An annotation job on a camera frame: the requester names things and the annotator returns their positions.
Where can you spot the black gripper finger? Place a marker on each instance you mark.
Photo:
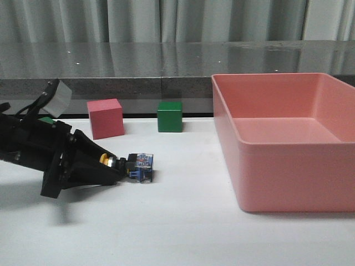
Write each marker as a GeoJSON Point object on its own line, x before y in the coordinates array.
{"type": "Point", "coordinates": [89, 147]}
{"type": "Point", "coordinates": [92, 172]}

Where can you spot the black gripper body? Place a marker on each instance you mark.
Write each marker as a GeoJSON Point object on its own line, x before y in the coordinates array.
{"type": "Point", "coordinates": [40, 146]}

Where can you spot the yellow push button switch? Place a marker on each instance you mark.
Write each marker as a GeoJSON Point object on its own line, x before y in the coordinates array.
{"type": "Point", "coordinates": [137, 167]}

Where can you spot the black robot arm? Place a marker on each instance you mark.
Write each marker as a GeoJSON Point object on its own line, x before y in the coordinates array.
{"type": "Point", "coordinates": [67, 159]}

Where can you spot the green cube left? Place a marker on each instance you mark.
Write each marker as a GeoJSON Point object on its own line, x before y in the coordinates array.
{"type": "Point", "coordinates": [47, 119]}

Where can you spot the green cube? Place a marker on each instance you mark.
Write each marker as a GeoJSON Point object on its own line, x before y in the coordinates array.
{"type": "Point", "coordinates": [47, 119]}
{"type": "Point", "coordinates": [169, 117]}

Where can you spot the pink cube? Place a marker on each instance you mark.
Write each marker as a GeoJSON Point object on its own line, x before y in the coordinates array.
{"type": "Point", "coordinates": [106, 118]}

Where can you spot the green cube right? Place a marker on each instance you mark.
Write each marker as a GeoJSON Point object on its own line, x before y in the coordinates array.
{"type": "Point", "coordinates": [169, 117]}

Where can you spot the grey stone ledge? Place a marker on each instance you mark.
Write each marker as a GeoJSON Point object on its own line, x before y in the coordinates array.
{"type": "Point", "coordinates": [140, 75]}

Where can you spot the grey curtain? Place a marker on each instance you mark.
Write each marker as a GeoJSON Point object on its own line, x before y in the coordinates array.
{"type": "Point", "coordinates": [175, 21]}

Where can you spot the pink plastic bin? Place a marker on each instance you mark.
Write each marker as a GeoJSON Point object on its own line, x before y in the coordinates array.
{"type": "Point", "coordinates": [288, 140]}

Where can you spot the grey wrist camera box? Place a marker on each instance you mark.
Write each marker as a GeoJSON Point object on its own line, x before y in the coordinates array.
{"type": "Point", "coordinates": [60, 100]}

